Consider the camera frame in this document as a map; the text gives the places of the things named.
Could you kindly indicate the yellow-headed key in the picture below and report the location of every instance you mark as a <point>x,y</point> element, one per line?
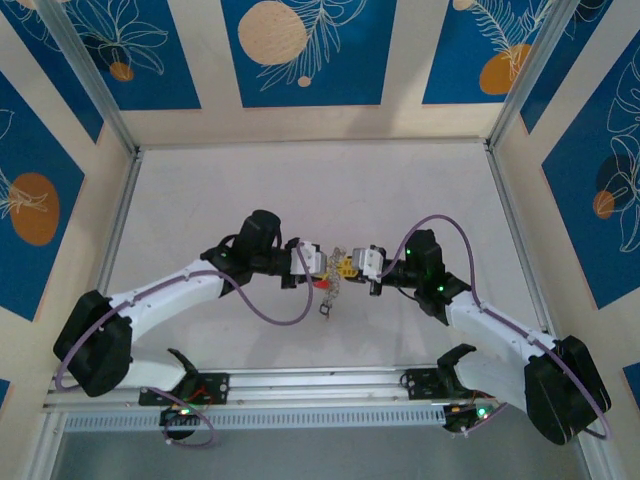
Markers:
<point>346,270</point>

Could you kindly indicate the aluminium front rail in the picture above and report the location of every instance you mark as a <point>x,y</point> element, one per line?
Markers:
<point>320,385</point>

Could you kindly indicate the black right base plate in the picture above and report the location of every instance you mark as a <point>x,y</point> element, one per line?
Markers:
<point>420,382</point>

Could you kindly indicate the control board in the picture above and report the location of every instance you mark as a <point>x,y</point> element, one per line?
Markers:
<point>460,416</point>
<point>175,416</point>

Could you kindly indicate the red-headed key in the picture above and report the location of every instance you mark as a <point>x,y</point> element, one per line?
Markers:
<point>322,284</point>

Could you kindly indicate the black-headed key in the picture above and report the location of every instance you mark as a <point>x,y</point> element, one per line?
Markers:
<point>324,311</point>

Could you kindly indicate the aluminium table side rail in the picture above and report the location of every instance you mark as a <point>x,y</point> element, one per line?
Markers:
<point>120,220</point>
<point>510,215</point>

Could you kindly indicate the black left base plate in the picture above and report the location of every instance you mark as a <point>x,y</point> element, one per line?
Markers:
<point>215,387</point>

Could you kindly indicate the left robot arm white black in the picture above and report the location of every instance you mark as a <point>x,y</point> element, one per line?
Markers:
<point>165,290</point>

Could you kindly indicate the right control board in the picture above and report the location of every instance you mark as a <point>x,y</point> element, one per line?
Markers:
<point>460,416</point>

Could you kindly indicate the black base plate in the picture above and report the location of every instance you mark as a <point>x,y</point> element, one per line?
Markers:
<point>215,387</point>
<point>420,382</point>

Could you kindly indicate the aluminium frame post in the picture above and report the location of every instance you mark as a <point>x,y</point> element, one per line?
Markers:
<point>530,65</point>
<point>90,75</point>

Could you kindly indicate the left control board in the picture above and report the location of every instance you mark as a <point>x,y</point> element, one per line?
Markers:
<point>175,416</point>

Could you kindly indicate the aluminium table back rail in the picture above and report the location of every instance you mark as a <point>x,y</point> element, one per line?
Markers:
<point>310,144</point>

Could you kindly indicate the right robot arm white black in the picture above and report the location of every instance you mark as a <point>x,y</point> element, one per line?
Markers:
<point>490,325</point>

